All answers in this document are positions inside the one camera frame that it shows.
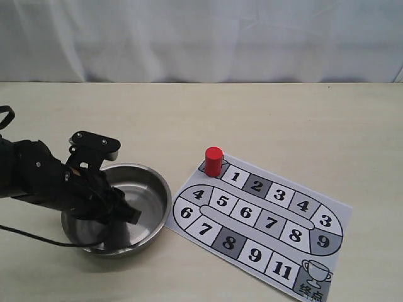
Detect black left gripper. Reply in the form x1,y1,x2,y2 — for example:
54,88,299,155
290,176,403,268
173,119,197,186
17,140,141,224

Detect red cylinder game piece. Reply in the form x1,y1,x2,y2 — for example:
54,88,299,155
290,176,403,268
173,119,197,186
205,146,224,177

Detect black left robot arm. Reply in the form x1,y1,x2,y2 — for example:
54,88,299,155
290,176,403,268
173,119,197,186
1,138,142,224

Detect stainless steel round bowl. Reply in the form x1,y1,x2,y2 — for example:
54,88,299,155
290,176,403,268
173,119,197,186
61,163,172,258

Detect white backdrop cloth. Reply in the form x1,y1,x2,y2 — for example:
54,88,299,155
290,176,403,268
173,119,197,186
1,1,402,83

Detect printed paper game board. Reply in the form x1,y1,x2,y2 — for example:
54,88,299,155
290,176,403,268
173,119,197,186
166,154,352,301

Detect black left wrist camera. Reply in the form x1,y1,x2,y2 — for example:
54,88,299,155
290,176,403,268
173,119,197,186
66,130,121,172

